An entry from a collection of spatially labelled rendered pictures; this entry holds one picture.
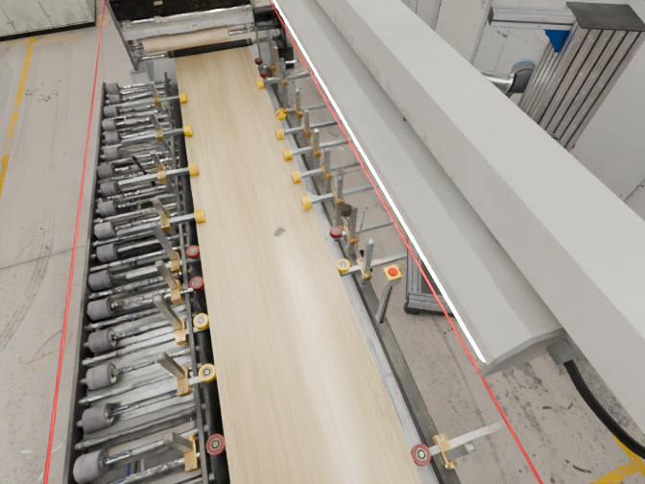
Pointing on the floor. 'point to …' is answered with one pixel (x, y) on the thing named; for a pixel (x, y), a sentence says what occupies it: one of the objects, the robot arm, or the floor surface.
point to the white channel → (517, 188)
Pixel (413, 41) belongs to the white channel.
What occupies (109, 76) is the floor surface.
